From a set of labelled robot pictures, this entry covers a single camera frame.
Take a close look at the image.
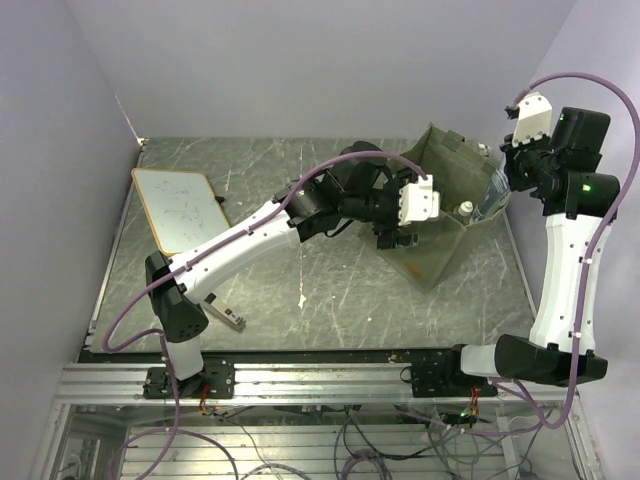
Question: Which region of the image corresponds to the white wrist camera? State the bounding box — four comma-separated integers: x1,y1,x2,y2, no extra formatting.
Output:
398,175,441,227
505,91,552,147

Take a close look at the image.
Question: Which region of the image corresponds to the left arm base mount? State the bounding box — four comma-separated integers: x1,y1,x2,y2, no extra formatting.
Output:
142,358,235,400

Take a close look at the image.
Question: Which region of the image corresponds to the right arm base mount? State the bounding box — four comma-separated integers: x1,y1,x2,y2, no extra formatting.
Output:
400,349,498,398

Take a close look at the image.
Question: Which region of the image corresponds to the yellow-framed whiteboard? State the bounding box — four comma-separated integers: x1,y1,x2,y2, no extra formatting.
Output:
131,168,230,256

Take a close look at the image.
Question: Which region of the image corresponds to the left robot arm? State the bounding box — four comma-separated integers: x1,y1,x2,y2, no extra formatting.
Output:
145,142,438,397

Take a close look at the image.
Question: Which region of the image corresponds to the aluminium rail frame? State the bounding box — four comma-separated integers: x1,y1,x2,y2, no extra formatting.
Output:
35,351,604,479

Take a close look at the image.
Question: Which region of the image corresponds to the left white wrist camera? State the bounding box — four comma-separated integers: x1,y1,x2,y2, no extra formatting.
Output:
398,175,441,227

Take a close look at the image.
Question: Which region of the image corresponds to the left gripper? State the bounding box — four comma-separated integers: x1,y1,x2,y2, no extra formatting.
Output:
344,168,423,252

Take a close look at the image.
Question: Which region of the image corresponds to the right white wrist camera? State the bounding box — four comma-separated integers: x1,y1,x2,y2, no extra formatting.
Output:
505,91,552,147

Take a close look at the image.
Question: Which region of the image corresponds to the amber bottle white cap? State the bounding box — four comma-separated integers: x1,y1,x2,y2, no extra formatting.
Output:
457,201,474,225

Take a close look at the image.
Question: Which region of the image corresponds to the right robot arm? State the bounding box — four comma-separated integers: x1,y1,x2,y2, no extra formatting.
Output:
440,107,620,396

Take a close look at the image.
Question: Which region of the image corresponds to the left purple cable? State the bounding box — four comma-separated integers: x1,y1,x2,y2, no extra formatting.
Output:
99,149,431,480

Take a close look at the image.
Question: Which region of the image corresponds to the green canvas bag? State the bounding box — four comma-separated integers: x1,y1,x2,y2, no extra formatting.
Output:
358,124,506,293

